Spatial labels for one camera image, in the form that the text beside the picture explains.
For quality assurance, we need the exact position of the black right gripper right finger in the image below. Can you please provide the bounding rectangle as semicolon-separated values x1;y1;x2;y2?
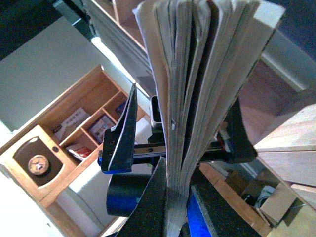
191;184;259;237

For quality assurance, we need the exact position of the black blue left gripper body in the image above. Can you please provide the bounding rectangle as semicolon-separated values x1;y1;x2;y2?
97;135;165;217

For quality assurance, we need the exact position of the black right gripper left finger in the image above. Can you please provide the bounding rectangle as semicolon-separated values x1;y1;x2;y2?
117;157;167;237

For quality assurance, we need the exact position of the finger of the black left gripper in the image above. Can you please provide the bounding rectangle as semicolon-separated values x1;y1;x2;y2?
100;84;137;172
199;100;257;163

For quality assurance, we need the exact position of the stack of paperback books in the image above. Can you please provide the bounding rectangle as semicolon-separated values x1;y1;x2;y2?
134;0;285;237

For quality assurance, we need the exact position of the wooden cubby shelf unit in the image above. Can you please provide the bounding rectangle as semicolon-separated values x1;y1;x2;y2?
0;65;128;208

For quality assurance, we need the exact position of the cardboard box clutter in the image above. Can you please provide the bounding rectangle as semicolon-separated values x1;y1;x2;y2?
224;170;305;227

